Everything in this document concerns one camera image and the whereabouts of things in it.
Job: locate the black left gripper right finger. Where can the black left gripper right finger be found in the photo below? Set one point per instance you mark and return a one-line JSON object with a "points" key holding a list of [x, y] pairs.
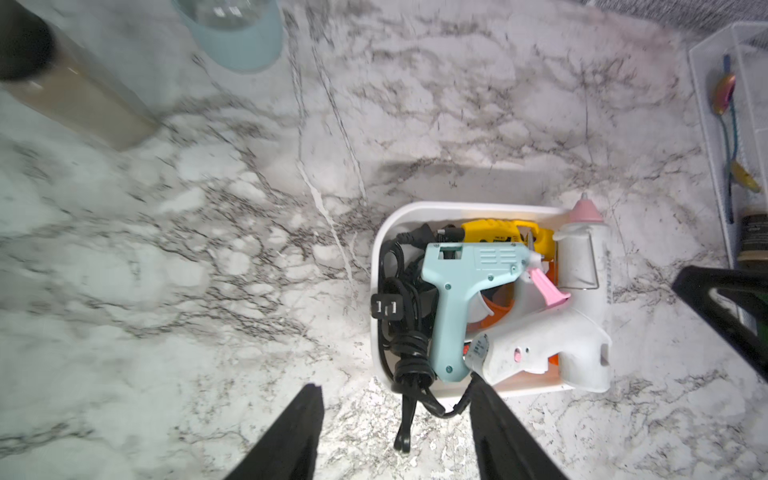
{"points": [[504, 447]]}

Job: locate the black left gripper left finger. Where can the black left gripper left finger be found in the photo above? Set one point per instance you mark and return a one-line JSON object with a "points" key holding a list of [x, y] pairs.
{"points": [[288, 448]]}

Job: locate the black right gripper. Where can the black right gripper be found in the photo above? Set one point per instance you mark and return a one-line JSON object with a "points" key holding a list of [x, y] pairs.
{"points": [[702, 288]]}

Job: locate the large white pink glue gun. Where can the large white pink glue gun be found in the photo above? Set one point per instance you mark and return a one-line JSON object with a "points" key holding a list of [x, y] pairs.
{"points": [[570, 324]]}

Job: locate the orange glue gun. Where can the orange glue gun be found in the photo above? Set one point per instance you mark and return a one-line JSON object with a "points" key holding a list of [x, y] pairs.
{"points": [[501, 309]]}

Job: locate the mint green glue gun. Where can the mint green glue gun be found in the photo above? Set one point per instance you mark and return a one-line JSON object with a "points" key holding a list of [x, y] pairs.
{"points": [[460, 271]]}

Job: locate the yellow glue gun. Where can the yellow glue gun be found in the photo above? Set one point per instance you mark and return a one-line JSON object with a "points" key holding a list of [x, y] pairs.
{"points": [[504, 231]]}

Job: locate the colourful spoon in tray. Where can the colourful spoon in tray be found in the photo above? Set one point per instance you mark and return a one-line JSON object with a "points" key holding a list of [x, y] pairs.
{"points": [[723, 107]]}

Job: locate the clear plastic tray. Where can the clear plastic tray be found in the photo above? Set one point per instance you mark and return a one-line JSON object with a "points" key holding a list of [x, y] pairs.
{"points": [[746, 43]]}

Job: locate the mint green lidded jar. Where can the mint green lidded jar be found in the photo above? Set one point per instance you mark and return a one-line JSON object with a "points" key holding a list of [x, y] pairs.
{"points": [[241, 36]]}

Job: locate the brown spice jar black lid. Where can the brown spice jar black lid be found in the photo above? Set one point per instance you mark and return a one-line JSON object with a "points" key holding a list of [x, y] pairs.
{"points": [[44, 69]]}

